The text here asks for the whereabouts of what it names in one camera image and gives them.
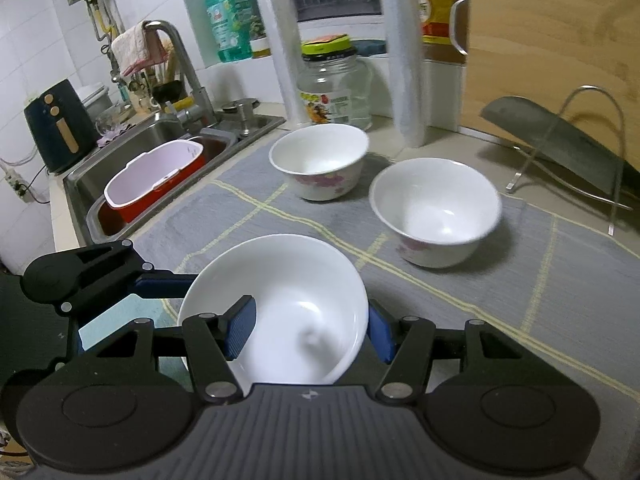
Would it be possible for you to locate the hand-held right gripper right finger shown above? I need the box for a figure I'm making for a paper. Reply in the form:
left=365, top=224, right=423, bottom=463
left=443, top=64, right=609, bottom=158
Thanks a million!
left=367, top=304, right=516, bottom=403

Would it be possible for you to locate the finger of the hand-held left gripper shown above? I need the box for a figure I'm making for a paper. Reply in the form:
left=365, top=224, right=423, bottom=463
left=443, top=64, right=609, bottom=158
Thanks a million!
left=60, top=241, right=198, bottom=317

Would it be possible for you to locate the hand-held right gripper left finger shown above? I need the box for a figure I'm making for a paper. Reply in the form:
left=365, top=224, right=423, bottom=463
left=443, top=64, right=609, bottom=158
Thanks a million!
left=107, top=296, right=257, bottom=403

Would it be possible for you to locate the white bowl pink flower print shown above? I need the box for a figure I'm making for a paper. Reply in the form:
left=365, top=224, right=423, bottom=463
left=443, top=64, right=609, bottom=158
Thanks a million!
left=369, top=158, right=502, bottom=269
left=177, top=234, right=370, bottom=387
left=269, top=123, right=370, bottom=202

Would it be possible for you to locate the red pink plastic basin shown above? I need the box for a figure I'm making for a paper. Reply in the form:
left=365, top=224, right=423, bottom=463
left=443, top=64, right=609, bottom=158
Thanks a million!
left=104, top=140, right=206, bottom=225

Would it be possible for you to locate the grey teal checked towel mat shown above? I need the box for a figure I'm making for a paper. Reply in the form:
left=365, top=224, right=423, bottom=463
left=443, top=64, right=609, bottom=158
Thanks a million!
left=77, top=132, right=640, bottom=411

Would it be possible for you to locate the black air fryer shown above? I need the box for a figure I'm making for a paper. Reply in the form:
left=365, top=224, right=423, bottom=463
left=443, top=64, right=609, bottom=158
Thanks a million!
left=23, top=78, right=99, bottom=174

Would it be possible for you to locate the clear glass cup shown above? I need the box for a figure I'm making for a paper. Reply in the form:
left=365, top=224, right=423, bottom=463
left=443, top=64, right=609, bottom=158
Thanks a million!
left=95, top=105, right=128, bottom=136

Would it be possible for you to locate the steel sink soap dispenser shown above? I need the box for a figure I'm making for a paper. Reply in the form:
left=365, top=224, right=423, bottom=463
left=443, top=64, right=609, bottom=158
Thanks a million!
left=221, top=100, right=259, bottom=139

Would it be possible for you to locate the stainless steel sink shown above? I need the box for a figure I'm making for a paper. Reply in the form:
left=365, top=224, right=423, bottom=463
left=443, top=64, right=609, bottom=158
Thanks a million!
left=64, top=112, right=287, bottom=253

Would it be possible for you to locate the black utensil holder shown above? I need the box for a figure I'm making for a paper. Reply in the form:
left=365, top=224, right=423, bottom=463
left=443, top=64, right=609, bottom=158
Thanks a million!
left=151, top=80, right=183, bottom=111

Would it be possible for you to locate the steel kitchen faucet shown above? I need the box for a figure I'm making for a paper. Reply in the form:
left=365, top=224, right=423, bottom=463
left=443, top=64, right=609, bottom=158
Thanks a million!
left=142, top=20, right=219, bottom=128

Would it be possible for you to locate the pink dish rag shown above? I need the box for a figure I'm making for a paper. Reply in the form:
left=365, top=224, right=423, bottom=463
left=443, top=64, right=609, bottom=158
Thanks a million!
left=111, top=24, right=167, bottom=76

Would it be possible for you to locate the glass jar green lid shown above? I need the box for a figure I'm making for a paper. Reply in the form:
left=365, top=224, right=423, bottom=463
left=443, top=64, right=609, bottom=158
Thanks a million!
left=297, top=34, right=373, bottom=131

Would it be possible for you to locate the small potted plant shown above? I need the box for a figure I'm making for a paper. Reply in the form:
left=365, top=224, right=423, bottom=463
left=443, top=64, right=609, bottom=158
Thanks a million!
left=248, top=14, right=272, bottom=59

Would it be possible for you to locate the clear plastic wrap roll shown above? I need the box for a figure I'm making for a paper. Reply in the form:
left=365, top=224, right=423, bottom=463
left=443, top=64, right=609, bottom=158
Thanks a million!
left=372, top=0, right=427, bottom=149
left=256, top=0, right=313, bottom=128

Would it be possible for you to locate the green dish soap bottle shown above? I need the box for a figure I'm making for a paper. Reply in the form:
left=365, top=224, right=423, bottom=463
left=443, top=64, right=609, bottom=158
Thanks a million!
left=205, top=0, right=253, bottom=64

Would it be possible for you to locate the dark bowl on sill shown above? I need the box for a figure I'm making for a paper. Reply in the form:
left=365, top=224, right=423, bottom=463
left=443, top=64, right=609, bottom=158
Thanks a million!
left=356, top=37, right=388, bottom=58

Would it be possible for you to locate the cooking oil bottle yellow label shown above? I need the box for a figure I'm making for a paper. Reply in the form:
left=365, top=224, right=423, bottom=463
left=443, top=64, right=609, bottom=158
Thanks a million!
left=414, top=0, right=471, bottom=64

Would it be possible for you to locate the bamboo cutting board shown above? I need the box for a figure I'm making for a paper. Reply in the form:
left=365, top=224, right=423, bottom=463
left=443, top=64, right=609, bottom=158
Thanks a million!
left=449, top=0, right=640, bottom=161

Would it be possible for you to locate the white wall outlet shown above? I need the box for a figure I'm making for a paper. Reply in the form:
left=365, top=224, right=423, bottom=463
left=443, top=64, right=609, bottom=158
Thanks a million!
left=4, top=169, right=31, bottom=202

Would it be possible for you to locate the steel cleaver black handle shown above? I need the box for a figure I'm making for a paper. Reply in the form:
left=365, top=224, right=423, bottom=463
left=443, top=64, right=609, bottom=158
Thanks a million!
left=481, top=96, right=640, bottom=198

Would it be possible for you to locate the yellow gas hose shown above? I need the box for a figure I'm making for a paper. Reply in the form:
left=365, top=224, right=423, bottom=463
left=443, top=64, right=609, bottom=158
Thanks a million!
left=87, top=0, right=113, bottom=43

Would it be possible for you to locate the metal wire rack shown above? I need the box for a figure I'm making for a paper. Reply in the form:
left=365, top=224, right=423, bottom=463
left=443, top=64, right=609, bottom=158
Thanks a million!
left=505, top=85, right=633, bottom=237

